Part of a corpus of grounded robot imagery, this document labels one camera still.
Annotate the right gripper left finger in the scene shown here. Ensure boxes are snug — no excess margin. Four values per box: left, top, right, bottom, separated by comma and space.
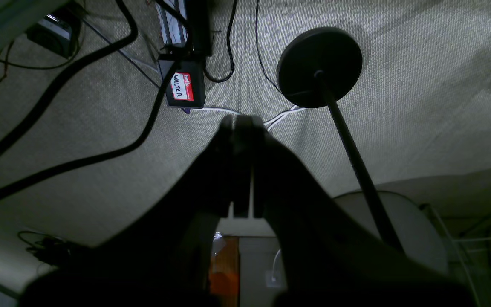
20, 116, 232, 307

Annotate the thin black looped cable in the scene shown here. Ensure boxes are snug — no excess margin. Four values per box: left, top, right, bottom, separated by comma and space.
203, 0, 238, 83

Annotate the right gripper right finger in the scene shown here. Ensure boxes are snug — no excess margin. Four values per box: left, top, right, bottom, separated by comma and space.
234, 116, 476, 307

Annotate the black box with name sticker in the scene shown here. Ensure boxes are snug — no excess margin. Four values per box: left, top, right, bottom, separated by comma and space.
165, 61, 206, 109

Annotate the thick black cable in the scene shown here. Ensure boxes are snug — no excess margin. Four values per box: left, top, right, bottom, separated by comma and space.
0, 0, 139, 182
0, 60, 182, 214

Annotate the white cable on carpet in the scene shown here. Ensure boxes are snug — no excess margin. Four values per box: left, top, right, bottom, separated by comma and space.
184, 105, 308, 130

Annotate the black device on carpet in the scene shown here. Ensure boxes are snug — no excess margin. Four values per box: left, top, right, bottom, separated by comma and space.
26, 8, 81, 59

